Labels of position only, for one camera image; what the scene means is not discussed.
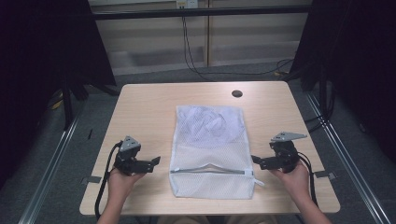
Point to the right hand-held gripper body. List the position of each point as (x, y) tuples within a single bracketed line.
[(288, 155)]

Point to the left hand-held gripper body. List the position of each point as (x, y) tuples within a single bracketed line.
[(128, 155)]

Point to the white mesh laundry bag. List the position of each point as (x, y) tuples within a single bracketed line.
[(211, 158)]

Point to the person's right hand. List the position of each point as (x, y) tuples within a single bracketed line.
[(295, 183)]

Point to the person's left hand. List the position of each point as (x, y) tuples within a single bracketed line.
[(120, 186)]

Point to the grey tape piece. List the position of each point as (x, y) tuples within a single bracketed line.
[(91, 179), (325, 174)]

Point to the white grey garment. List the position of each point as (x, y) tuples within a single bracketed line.
[(202, 123)]

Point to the black table grommet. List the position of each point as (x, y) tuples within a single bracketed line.
[(237, 93)]

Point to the black curtain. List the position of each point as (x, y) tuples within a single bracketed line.
[(31, 62), (358, 46)]

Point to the black horizontal bar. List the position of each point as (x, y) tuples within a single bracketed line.
[(202, 12)]

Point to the metal floor rail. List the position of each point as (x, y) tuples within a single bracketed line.
[(351, 174), (46, 177)]

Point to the white wall outlet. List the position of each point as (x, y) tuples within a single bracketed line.
[(186, 3)]

